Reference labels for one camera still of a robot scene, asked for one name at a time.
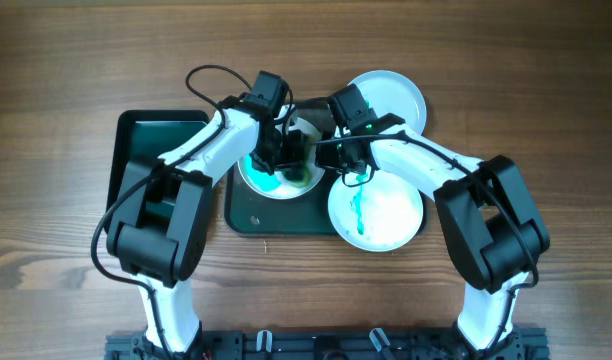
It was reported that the large dark serving tray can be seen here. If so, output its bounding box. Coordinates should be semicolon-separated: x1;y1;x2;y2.
224;99;429;238

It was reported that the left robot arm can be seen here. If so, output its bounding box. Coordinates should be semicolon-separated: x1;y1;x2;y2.
91;71;295;359

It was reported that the green and yellow sponge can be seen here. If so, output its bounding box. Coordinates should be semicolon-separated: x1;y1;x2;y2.
282;167;311;188

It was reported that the black cable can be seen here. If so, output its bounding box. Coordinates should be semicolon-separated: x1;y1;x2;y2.
89;64;255;359
305;132;540;359

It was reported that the left black cable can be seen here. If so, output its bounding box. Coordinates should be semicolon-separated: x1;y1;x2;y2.
89;64;255;359

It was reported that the right black cable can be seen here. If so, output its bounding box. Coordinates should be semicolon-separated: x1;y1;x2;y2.
305;132;540;359

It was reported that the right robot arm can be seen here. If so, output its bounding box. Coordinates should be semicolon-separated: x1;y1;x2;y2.
316;84;550;356

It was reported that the small dark sponge tray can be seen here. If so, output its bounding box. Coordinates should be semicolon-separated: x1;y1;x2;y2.
107;110;213;244

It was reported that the white plate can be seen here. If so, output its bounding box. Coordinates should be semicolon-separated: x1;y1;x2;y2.
327;171;425;252
235;114;327;201
349;70;427;134

